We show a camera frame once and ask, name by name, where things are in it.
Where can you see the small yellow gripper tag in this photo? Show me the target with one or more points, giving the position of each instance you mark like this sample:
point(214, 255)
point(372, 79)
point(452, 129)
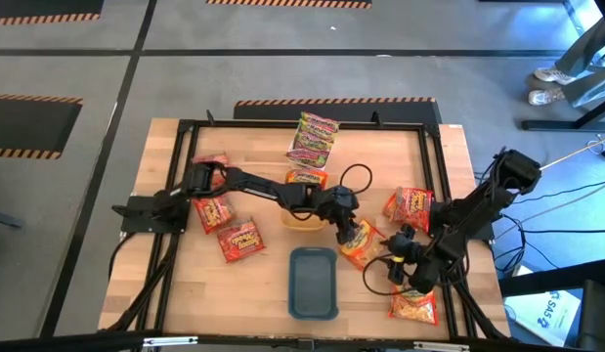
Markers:
point(399, 257)

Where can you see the person's foot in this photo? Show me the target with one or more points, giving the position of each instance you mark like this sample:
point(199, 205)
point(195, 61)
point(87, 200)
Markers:
point(553, 75)
point(546, 97)

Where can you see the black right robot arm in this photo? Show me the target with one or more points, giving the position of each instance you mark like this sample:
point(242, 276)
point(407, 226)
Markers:
point(478, 205)

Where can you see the dark grey box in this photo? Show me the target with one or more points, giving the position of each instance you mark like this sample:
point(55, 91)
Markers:
point(597, 318)

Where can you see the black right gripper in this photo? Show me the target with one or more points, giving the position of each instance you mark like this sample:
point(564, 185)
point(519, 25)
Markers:
point(404, 244)

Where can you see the black metal table frame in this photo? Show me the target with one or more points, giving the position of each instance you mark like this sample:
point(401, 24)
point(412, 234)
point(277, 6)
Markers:
point(233, 124)

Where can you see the teal plastic tray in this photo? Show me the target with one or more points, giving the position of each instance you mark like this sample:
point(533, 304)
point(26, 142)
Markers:
point(313, 283)

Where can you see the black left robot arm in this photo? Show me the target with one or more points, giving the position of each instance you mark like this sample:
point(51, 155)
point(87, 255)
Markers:
point(258, 186)

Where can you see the white printed paper bag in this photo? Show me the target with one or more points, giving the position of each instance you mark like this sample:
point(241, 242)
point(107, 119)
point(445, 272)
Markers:
point(541, 313)

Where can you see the yellow plastic tray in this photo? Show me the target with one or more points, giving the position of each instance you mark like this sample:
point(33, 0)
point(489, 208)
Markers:
point(294, 224)

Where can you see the green Maruchan ramen pack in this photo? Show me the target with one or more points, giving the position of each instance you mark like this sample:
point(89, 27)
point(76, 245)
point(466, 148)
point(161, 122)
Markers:
point(321, 119)
point(317, 131)
point(308, 158)

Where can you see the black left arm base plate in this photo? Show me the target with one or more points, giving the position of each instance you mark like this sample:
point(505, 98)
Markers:
point(136, 226)

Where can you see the black table leg beam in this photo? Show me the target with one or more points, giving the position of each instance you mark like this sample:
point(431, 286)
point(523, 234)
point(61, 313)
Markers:
point(551, 281)

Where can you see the person's leg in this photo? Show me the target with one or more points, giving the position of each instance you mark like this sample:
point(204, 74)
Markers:
point(590, 88)
point(585, 49)

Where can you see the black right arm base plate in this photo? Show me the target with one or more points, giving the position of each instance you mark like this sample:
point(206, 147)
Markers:
point(483, 233)

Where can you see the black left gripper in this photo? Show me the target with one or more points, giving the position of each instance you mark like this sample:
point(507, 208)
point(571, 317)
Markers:
point(342, 203)

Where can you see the red ramen noodle pack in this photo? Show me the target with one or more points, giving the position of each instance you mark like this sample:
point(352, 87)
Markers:
point(240, 240)
point(214, 215)
point(211, 158)
point(412, 207)

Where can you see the black desk frame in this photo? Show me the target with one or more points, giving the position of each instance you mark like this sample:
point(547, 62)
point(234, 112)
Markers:
point(551, 125)

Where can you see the black rig crossbar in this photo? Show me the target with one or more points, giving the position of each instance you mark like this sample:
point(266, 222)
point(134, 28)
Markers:
point(62, 346)

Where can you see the black hazard-striped floor mat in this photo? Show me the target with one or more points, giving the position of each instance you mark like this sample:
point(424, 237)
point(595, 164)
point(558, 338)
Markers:
point(263, 112)
point(38, 7)
point(282, 3)
point(28, 127)

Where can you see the orange Maruchan ramen pack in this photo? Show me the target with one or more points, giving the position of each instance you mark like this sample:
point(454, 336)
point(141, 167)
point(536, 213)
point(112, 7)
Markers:
point(307, 176)
point(414, 308)
point(368, 244)

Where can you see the dark grey floor object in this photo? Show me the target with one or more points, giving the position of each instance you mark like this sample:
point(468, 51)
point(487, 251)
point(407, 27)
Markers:
point(6, 222)

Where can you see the silver rail bracket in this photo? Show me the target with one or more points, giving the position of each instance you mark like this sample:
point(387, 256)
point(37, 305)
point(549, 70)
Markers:
point(441, 346)
point(170, 341)

